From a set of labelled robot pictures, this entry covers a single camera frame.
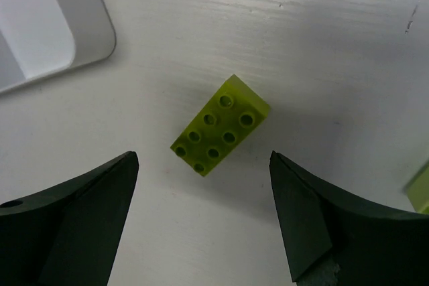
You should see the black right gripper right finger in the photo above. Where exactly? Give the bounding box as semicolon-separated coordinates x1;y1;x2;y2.
269;152;428;285

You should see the white three-compartment tray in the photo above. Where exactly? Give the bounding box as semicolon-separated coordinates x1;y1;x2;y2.
1;0;117;92

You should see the green 2x4 lego brick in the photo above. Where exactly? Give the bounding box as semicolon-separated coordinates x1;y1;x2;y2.
170;75;271;176

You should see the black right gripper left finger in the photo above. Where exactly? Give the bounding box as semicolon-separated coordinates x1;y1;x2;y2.
1;151;139;285

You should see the green 2x4 lego far right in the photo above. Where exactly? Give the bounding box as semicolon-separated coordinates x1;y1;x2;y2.
402;161;428;214

